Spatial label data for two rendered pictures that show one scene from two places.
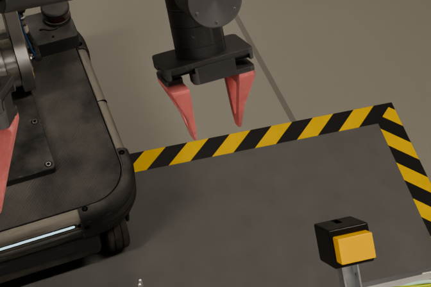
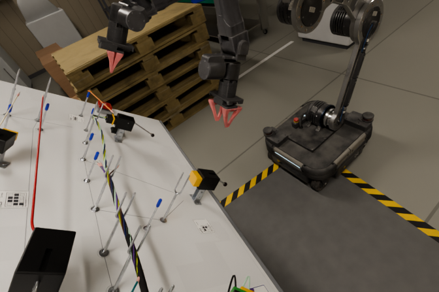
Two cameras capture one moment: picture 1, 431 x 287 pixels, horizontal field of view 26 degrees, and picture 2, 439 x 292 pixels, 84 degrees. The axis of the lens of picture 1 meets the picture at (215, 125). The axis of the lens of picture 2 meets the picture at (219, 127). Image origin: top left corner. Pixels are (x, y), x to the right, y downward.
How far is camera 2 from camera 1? 0.95 m
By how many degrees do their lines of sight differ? 59
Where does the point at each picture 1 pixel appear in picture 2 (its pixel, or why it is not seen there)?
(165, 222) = (336, 198)
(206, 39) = (220, 89)
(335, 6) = not seen: outside the picture
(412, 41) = not seen: outside the picture
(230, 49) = (226, 98)
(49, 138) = (323, 144)
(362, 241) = (194, 178)
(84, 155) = (324, 155)
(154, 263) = (319, 202)
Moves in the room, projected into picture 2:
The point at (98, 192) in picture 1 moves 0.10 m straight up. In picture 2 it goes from (313, 166) to (312, 155)
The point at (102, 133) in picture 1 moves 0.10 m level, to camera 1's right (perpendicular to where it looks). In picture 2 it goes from (336, 155) to (346, 166)
